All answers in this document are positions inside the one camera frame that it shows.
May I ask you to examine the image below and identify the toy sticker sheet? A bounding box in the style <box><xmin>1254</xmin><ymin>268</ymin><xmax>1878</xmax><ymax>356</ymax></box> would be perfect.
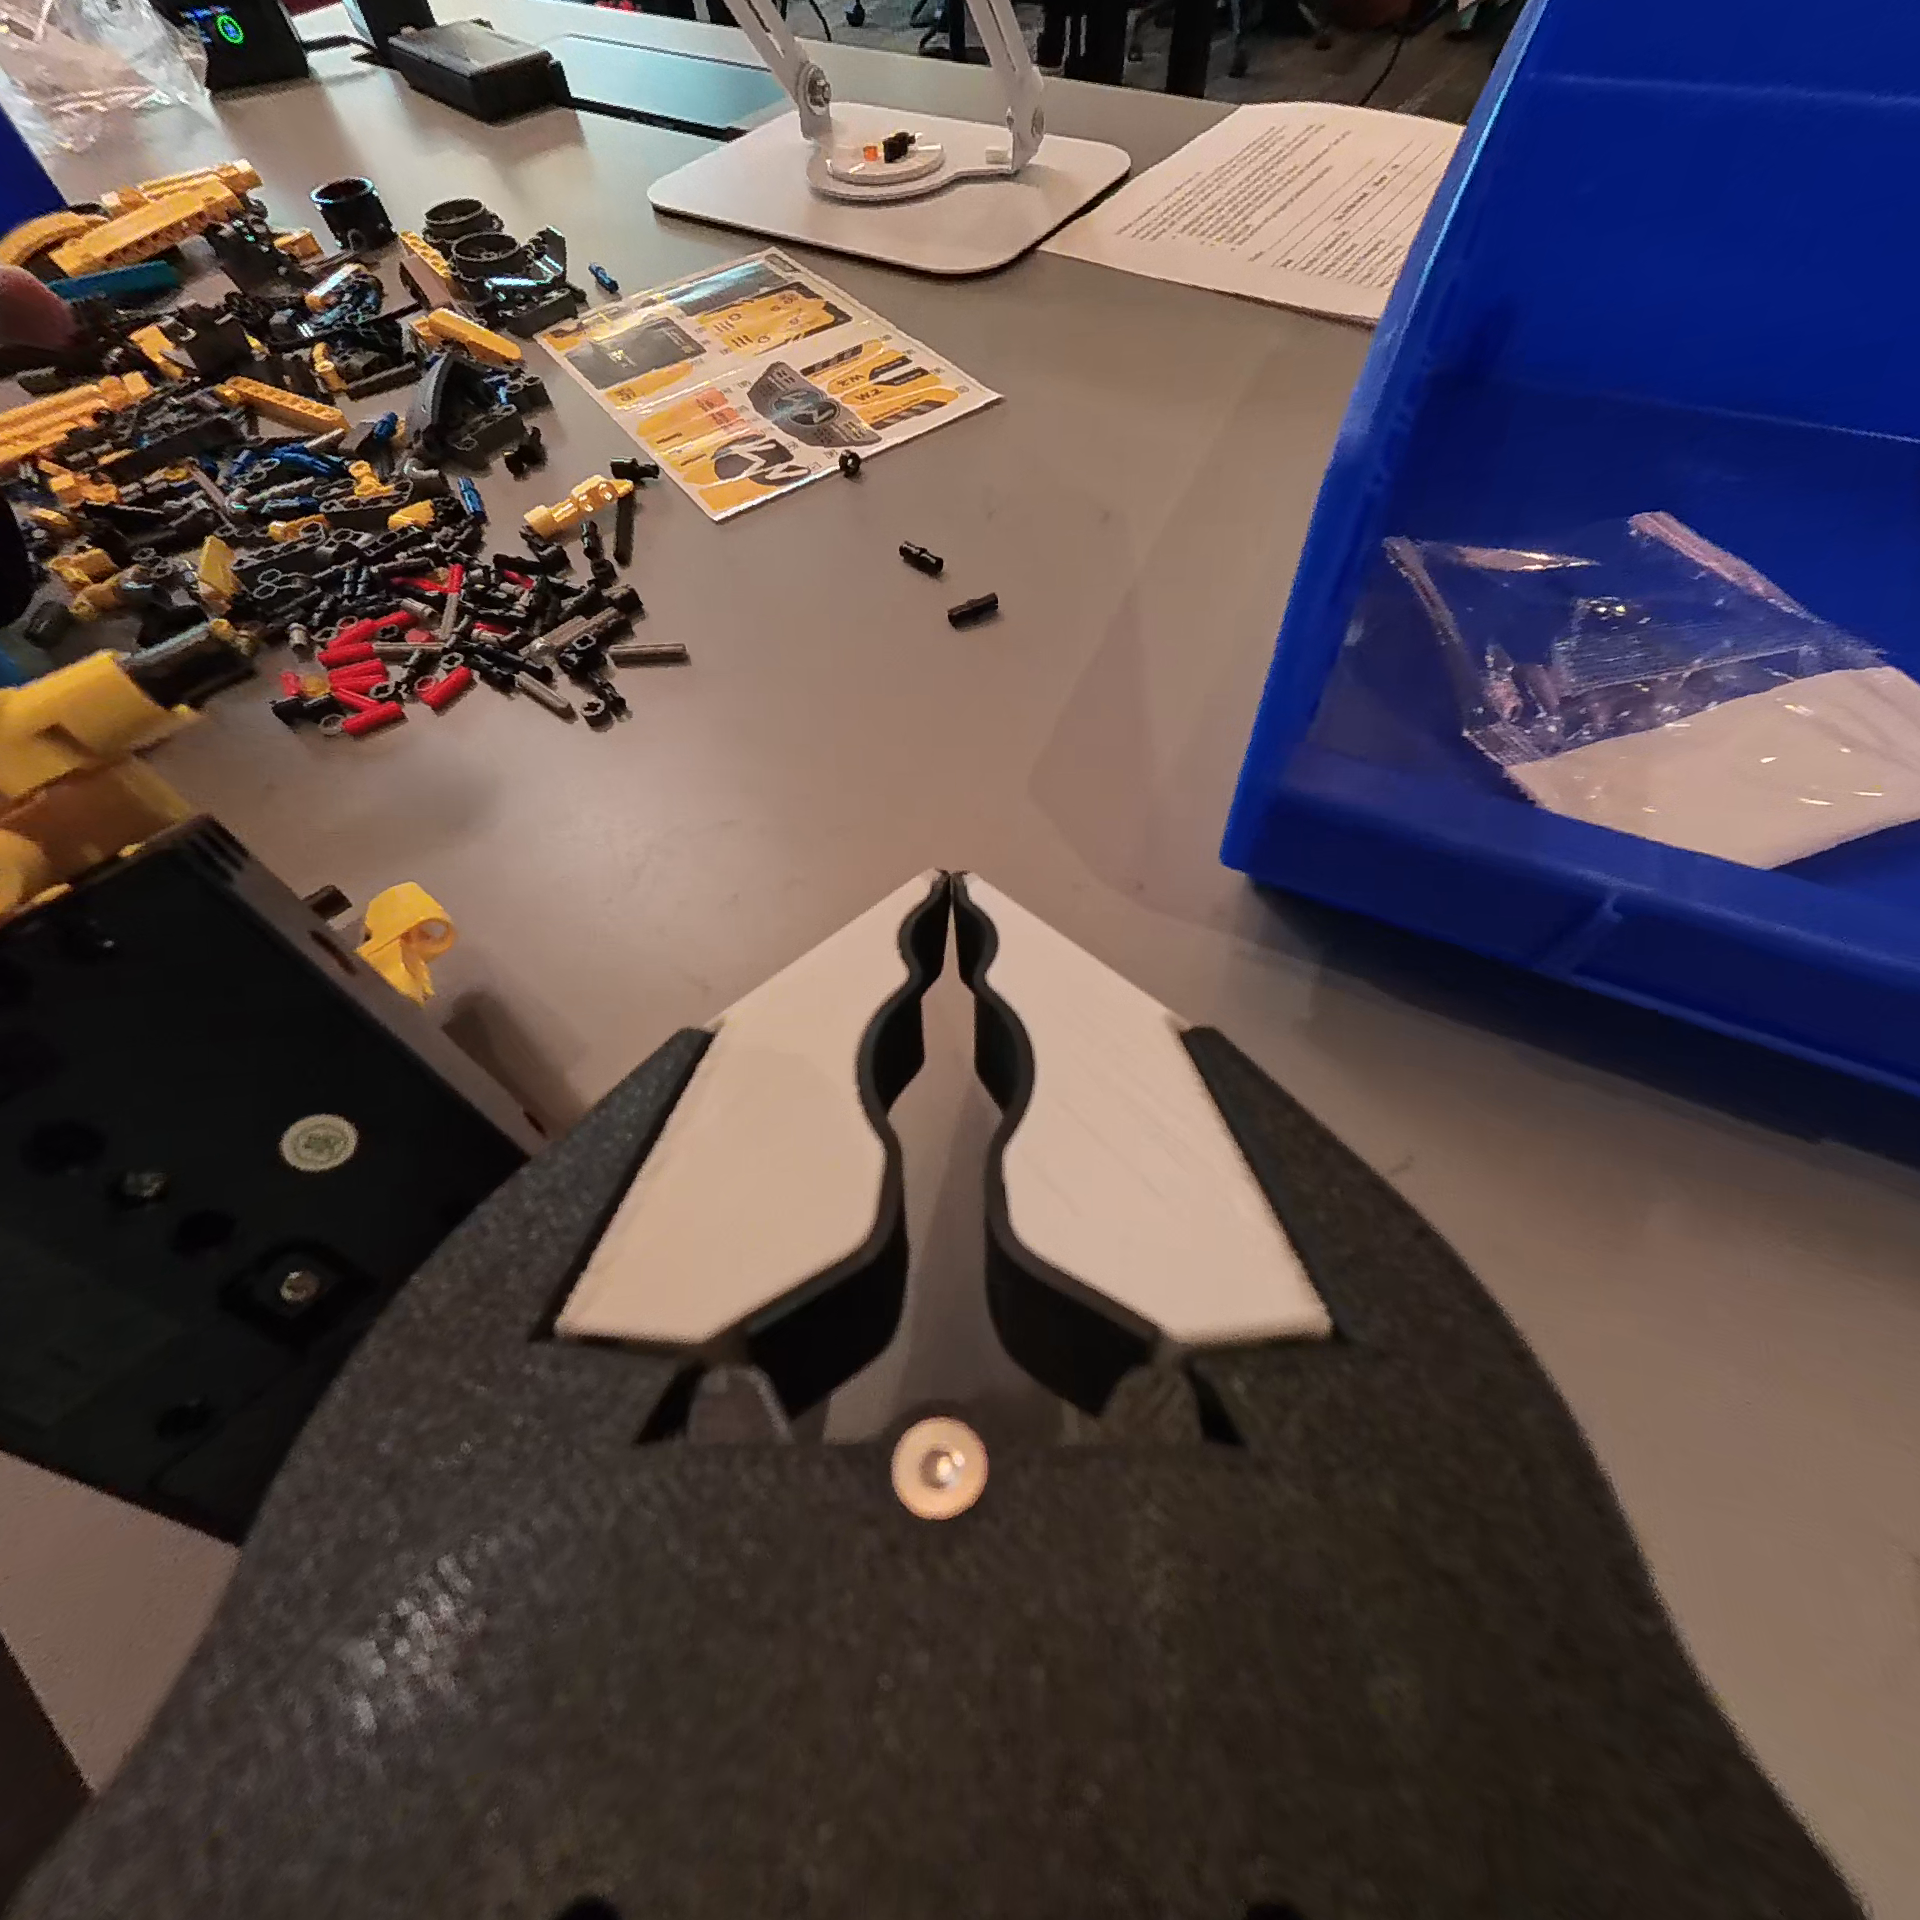
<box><xmin>535</xmin><ymin>247</ymin><xmax>1004</xmax><ymax>524</ymax></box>

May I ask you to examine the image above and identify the blue plastic bin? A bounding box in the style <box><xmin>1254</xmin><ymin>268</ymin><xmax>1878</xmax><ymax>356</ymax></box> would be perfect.
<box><xmin>1218</xmin><ymin>0</ymin><xmax>1920</xmax><ymax>1169</ymax></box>

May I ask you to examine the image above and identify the pile of toy building pieces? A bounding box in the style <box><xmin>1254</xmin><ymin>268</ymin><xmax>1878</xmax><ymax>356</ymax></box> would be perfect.
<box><xmin>0</xmin><ymin>162</ymin><xmax>693</xmax><ymax>741</ymax></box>

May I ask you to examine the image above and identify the crumpled clear plastic bag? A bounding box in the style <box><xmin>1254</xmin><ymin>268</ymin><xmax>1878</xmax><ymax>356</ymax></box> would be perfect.
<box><xmin>0</xmin><ymin>0</ymin><xmax>212</xmax><ymax>153</ymax></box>

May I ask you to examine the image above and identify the black device with green light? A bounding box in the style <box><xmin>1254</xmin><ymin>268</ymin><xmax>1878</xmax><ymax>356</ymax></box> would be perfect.
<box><xmin>158</xmin><ymin>0</ymin><xmax>314</xmax><ymax>97</ymax></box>

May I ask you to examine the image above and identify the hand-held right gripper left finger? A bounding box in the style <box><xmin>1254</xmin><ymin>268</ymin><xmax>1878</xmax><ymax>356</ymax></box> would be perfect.
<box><xmin>550</xmin><ymin>871</ymin><xmax>957</xmax><ymax>1425</ymax></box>

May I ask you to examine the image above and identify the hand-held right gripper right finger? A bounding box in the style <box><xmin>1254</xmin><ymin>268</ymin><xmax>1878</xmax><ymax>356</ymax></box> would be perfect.
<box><xmin>950</xmin><ymin>871</ymin><xmax>1334</xmax><ymax>1419</ymax></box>

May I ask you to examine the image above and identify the white desk stand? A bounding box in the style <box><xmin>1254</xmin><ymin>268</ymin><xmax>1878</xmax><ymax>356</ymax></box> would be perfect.
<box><xmin>646</xmin><ymin>0</ymin><xmax>1133</xmax><ymax>276</ymax></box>

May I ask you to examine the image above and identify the printed white paper sheet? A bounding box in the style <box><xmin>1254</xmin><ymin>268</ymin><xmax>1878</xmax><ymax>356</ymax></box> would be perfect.
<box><xmin>1039</xmin><ymin>103</ymin><xmax>1468</xmax><ymax>327</ymax></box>

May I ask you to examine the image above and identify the black rectangular box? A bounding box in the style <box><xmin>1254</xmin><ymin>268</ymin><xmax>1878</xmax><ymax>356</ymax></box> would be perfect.
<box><xmin>381</xmin><ymin>0</ymin><xmax>570</xmax><ymax>125</ymax></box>

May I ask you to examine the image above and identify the yellow toy building model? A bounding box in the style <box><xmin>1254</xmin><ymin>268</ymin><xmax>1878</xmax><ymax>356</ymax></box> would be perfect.
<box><xmin>0</xmin><ymin>651</ymin><xmax>203</xmax><ymax>916</ymax></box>

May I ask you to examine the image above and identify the white paper slip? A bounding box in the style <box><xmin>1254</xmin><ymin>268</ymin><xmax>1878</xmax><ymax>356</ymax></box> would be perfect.
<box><xmin>1500</xmin><ymin>661</ymin><xmax>1920</xmax><ymax>874</ymax></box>

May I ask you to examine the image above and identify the yellow toy connector piece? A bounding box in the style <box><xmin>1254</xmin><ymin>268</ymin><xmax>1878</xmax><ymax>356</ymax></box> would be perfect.
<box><xmin>357</xmin><ymin>883</ymin><xmax>456</xmax><ymax>1004</ymax></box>

